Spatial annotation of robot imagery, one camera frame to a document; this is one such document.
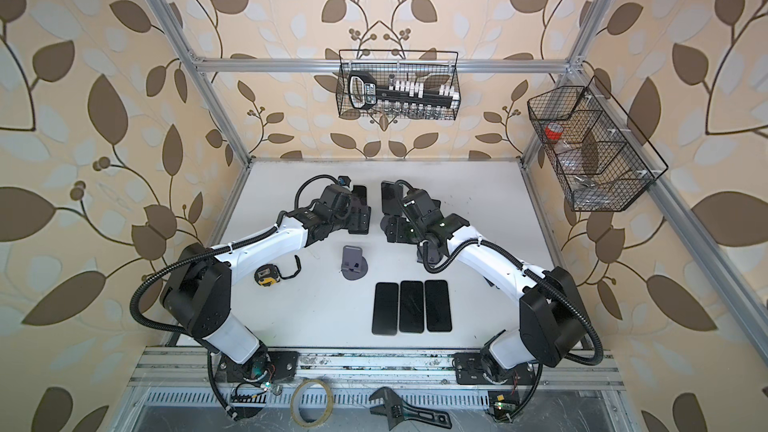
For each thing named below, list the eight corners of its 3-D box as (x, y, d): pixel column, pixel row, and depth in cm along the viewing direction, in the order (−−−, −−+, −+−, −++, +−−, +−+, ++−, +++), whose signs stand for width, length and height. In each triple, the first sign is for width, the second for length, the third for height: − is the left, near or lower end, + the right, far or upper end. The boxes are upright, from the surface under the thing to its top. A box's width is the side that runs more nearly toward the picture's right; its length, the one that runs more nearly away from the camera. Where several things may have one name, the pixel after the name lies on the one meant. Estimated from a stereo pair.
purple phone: (371, 335, 82) (371, 333, 80) (374, 285, 91) (373, 282, 89) (398, 335, 82) (398, 333, 80) (398, 285, 91) (398, 282, 89)
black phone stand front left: (345, 279, 92) (340, 264, 84) (347, 261, 96) (343, 245, 88) (366, 279, 92) (363, 264, 84) (367, 261, 96) (365, 245, 88)
